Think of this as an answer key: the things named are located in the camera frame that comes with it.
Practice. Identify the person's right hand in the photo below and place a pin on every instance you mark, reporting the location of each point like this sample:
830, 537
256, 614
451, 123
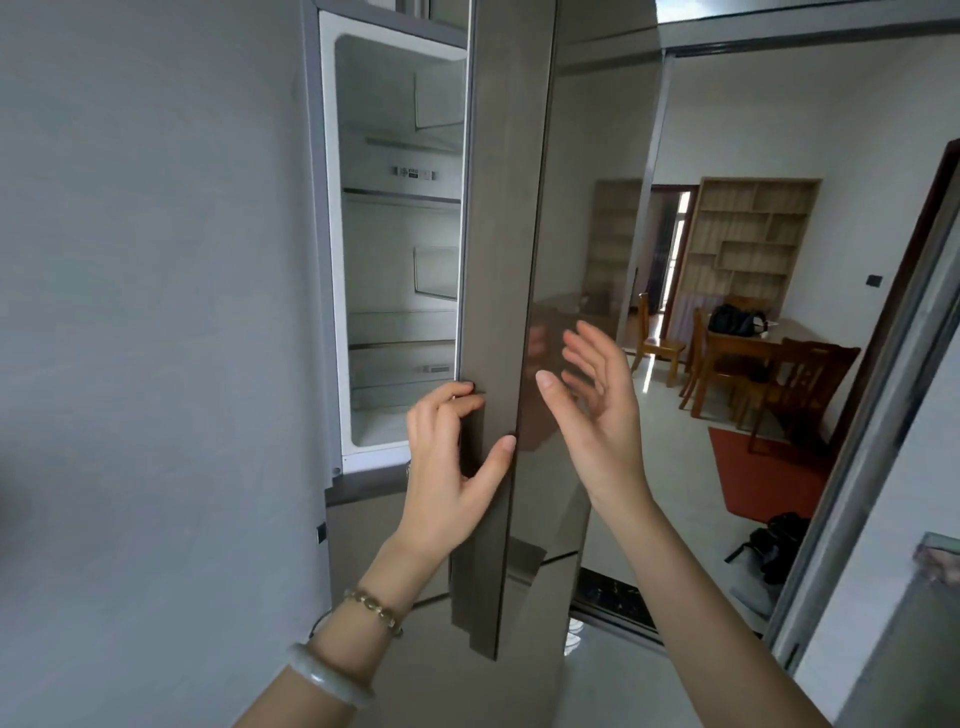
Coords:
611, 442

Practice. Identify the person's left hand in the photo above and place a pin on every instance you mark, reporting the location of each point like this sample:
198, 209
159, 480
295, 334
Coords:
435, 495

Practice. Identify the person's left thumb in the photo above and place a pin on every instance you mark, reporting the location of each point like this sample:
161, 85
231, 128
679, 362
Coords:
493, 463

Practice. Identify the person's right little finger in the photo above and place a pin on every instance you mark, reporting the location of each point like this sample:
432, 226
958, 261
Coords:
579, 386

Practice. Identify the person's left middle finger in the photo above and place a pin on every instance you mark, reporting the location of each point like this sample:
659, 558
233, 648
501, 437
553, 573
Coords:
431, 401

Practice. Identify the person's right thumb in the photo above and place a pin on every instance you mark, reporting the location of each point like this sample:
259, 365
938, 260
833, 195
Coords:
561, 406

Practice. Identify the person's right middle finger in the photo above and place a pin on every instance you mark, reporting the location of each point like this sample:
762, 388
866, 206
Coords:
586, 349

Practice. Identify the grey glossy fridge door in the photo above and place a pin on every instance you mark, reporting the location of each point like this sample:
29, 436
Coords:
499, 225

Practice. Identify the person's left forearm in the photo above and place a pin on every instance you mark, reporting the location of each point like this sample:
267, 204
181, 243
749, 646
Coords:
352, 652

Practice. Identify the person's right forearm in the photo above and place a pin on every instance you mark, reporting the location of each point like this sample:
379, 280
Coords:
697, 622

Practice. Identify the clear fridge drawer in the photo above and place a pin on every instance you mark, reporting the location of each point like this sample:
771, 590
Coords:
401, 367

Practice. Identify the wooden dining chair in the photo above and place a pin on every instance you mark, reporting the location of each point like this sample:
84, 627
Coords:
806, 382
654, 345
748, 302
705, 367

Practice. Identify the brown wooden doorway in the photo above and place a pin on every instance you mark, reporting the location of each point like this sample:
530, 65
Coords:
664, 247

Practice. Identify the black bag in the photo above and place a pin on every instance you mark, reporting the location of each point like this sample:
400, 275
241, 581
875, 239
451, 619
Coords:
735, 321

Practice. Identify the wooden dining table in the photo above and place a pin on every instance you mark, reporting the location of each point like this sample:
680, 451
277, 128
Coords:
739, 346

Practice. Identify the black marble threshold strip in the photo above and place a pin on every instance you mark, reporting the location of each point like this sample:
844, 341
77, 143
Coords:
611, 600

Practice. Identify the light wooden bookshelf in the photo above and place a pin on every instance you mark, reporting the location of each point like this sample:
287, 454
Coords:
742, 240

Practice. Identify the white slipper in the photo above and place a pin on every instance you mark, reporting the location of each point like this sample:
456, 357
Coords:
574, 637

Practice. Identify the grey fridge body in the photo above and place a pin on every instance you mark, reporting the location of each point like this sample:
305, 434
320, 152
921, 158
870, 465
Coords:
330, 225

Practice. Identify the glass fridge shelf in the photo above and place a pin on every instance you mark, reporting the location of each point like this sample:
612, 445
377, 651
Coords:
401, 197

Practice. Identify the red floor mat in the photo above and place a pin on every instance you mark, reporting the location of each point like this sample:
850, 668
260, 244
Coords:
765, 480

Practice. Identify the grey fridge lower door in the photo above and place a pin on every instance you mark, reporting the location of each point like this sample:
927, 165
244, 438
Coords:
420, 675

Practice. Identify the black backpack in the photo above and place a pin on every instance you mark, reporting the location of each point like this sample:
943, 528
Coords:
780, 544

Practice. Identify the pale jade bangle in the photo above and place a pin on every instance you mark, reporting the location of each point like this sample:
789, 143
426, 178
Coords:
326, 679

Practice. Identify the silver sliding glass door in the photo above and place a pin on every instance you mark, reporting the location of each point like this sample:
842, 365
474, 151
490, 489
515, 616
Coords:
855, 465

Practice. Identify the black wall switch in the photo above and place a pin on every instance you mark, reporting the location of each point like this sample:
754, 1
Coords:
874, 281

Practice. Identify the dark brown door frame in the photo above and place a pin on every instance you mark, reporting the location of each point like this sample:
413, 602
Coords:
900, 277

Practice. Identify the silver sliding door frame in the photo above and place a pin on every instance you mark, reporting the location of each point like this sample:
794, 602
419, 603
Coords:
787, 34

